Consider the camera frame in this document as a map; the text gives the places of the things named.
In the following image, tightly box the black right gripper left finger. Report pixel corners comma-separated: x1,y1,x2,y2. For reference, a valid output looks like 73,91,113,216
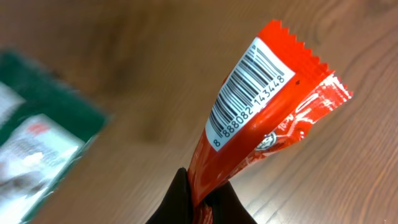
146,167,193,224

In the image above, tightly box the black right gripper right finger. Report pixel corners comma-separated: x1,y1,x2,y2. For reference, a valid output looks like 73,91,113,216
205,182,257,224

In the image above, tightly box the red snack stick packet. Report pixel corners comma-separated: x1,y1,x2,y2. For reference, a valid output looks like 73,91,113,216
188,20,353,223

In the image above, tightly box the green 3M glove package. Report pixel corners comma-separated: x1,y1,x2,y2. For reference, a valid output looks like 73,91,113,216
1,50,106,223

